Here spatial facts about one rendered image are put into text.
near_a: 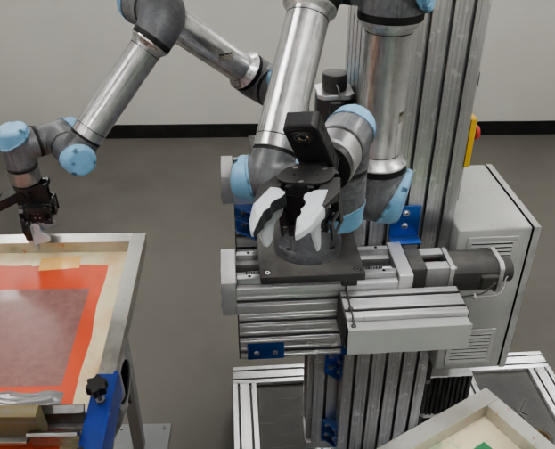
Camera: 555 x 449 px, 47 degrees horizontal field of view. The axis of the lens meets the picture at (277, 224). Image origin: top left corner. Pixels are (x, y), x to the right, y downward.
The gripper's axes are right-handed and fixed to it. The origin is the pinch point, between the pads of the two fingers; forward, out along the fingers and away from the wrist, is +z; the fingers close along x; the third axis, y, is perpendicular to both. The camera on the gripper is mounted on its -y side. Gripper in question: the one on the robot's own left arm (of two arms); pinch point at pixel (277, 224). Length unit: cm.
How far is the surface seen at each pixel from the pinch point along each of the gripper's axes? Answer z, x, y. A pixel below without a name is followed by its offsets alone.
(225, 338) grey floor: -146, 101, 156
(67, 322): -35, 74, 54
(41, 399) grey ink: -14, 67, 56
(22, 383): -17, 73, 56
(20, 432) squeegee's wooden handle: -4, 62, 54
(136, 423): -76, 103, 139
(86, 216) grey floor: -217, 225, 139
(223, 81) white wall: -356, 186, 99
